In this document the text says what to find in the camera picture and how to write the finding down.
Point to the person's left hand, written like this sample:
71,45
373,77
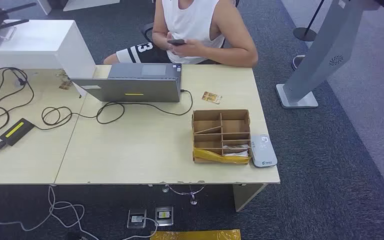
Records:
188,50

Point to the person's right hand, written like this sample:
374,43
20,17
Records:
170,35

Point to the black smartphone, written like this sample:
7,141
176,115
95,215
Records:
176,42

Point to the orange ID card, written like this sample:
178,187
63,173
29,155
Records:
212,97

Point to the person's right forearm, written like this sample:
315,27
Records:
159,38

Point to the person's left forearm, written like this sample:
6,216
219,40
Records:
231,58

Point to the person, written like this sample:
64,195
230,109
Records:
192,20

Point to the grey card reader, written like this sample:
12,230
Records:
263,152

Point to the grey laptop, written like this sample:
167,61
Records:
139,87

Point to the cardboard divider box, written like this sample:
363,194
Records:
212,115

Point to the white furniture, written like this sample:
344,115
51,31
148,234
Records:
89,3

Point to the round stanchion base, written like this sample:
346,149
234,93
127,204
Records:
296,61

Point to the brown sticker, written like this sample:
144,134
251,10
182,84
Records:
65,85
61,73

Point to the grey kiosk stand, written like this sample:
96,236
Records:
328,49

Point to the white cabinet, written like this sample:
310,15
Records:
29,39

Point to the wooden desk leg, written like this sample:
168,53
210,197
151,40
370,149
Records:
245,195

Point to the clear acrylic stand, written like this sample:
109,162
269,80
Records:
8,33

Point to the floor socket with yellow label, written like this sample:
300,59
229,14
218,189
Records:
164,215

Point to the black power adapter yellow label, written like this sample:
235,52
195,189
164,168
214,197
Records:
16,132

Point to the yellow plastic bag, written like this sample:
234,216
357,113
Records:
195,235

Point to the black stanchion post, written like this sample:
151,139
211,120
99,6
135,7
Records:
304,34

